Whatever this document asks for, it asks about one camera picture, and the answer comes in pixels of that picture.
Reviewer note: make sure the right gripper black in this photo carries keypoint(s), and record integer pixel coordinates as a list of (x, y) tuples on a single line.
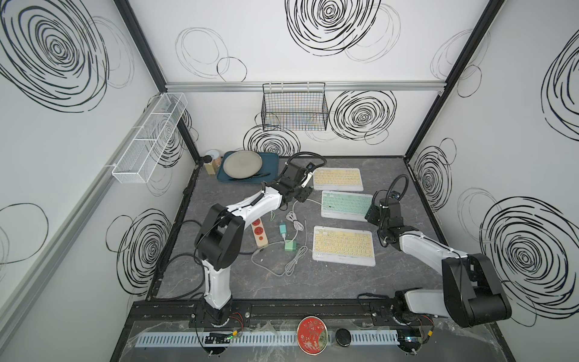
[(373, 212)]

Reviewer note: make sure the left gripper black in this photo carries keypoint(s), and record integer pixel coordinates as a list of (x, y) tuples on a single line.
[(304, 193)]

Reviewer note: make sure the green wireless keyboard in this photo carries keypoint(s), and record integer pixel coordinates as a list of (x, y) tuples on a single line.
[(345, 205)]

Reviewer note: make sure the yellow wireless keyboard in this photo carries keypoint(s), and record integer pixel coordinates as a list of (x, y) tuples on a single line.
[(338, 179), (345, 246)]

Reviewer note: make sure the green usb charger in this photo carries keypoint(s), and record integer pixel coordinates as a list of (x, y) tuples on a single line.
[(290, 246)]

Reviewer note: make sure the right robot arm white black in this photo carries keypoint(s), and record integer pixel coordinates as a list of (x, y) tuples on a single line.
[(472, 293)]

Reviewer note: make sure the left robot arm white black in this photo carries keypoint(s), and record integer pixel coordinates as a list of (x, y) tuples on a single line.
[(218, 243)]

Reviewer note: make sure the teal tray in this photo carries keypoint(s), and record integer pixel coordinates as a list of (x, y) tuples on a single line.
[(270, 165)]

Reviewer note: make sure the black knife on tray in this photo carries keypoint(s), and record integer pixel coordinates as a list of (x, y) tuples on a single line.
[(255, 176)]

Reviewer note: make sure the grey round plate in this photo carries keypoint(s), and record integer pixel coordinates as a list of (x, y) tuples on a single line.
[(242, 164)]

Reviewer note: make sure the beige power strip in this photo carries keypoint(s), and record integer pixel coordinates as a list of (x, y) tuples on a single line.
[(259, 233)]

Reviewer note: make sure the black round knob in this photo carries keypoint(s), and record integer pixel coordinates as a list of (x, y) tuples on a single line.
[(343, 337)]

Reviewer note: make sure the red round emergency button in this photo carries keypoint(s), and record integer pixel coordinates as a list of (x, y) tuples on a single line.
[(312, 335)]

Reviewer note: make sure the black wire wall basket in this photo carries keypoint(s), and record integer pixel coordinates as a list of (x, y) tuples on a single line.
[(294, 106)]

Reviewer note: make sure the white slotted cable duct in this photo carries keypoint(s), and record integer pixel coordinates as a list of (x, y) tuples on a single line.
[(253, 339)]

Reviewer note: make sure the white wire wall shelf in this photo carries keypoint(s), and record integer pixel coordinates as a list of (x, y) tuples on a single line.
[(143, 154)]

